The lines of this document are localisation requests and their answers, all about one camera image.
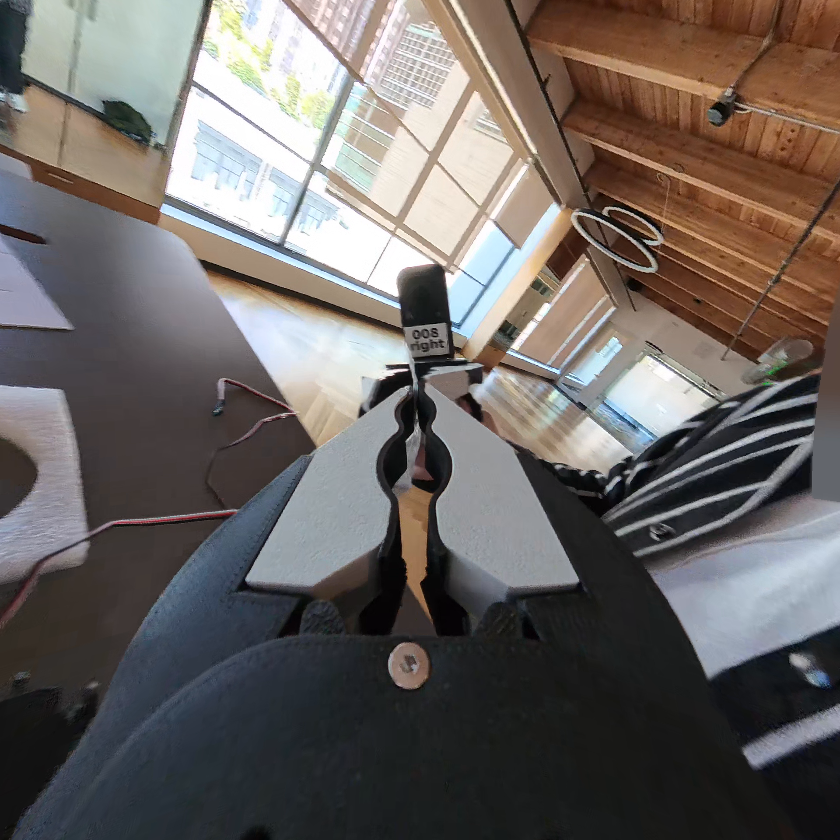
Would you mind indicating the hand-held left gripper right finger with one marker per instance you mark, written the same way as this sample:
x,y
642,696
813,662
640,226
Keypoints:
x,y
505,525

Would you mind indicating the dark green bag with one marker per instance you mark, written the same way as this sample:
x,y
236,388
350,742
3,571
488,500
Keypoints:
x,y
128,121

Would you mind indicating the dark desk with wooden edge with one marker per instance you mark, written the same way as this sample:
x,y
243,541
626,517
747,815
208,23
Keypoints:
x,y
131,328

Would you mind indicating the white foam square with hole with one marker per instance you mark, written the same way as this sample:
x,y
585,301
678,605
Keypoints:
x,y
46,459

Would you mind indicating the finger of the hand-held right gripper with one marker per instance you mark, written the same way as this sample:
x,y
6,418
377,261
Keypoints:
x,y
377,394
456,379

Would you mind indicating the person's right forearm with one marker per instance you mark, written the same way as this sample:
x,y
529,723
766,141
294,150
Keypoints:
x,y
571,476

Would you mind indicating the clear bag of short screws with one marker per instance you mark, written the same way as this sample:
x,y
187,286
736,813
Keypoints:
x,y
420,459

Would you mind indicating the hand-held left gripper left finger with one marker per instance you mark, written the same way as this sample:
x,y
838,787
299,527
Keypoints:
x,y
321,525

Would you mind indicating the beige window blind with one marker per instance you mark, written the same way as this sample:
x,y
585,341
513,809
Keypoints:
x,y
367,39
525,203
446,184
571,315

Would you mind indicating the person's striped black shirt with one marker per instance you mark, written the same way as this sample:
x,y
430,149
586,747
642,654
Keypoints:
x,y
722,577

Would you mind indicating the wooden low cabinet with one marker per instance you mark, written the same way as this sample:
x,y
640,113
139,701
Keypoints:
x,y
98,157

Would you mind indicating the person's right hand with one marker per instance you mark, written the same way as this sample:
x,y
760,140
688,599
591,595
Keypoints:
x,y
482,423

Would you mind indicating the open instruction booklet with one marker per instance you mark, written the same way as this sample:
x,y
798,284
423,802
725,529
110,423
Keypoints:
x,y
26,295

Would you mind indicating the silver ribbed duct pipe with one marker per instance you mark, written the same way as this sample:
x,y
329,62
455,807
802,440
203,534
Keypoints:
x,y
781,358

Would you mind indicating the black ceiling spotlight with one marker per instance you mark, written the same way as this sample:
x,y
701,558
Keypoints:
x,y
722,110

